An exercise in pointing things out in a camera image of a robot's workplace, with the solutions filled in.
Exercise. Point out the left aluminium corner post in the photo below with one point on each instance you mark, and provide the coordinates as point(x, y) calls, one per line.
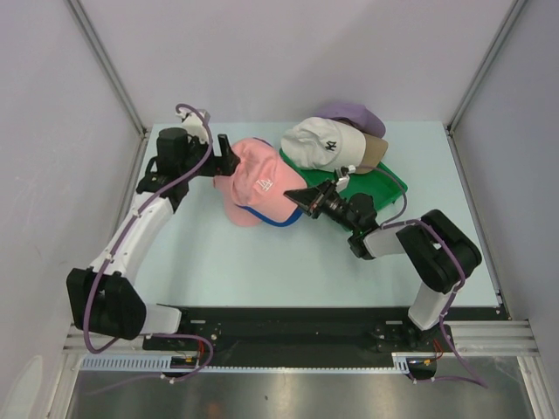
point(98, 49)

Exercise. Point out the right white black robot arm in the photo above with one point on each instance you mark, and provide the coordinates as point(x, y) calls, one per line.
point(442, 255)

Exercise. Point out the tan cap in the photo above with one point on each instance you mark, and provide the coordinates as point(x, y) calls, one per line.
point(375, 150)

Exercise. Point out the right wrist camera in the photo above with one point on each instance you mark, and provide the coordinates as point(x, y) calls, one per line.
point(343, 176)

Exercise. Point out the right aluminium corner post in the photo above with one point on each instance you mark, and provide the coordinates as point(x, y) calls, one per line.
point(490, 57)

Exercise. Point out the pink LA cap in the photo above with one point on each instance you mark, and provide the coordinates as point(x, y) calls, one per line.
point(266, 174)

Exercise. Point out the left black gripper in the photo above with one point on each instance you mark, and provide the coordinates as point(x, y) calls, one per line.
point(228, 160)

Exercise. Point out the aluminium frame beam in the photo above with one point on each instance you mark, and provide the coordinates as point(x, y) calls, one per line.
point(471, 338)

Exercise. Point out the white NY cap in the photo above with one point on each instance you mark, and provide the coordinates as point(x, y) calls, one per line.
point(323, 144)

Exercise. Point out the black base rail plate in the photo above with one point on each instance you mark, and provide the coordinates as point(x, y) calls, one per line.
point(361, 337)

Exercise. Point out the blue mesh cap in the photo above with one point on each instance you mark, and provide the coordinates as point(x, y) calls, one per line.
point(279, 218)

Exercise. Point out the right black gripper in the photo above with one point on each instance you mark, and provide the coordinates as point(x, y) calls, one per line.
point(313, 200)

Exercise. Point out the green plastic tray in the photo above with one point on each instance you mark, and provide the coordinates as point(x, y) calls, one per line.
point(382, 184)

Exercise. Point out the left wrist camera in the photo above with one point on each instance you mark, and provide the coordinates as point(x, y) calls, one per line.
point(192, 124)

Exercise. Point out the aluminium corner post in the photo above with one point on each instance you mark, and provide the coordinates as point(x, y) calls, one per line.
point(490, 57)
point(98, 49)

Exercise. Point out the purple cap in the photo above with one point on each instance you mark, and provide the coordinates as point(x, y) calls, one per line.
point(358, 115)

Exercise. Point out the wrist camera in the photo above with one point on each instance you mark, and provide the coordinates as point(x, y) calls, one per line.
point(343, 176)
point(192, 124)

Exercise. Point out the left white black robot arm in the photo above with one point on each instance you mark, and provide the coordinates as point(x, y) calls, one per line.
point(103, 297)

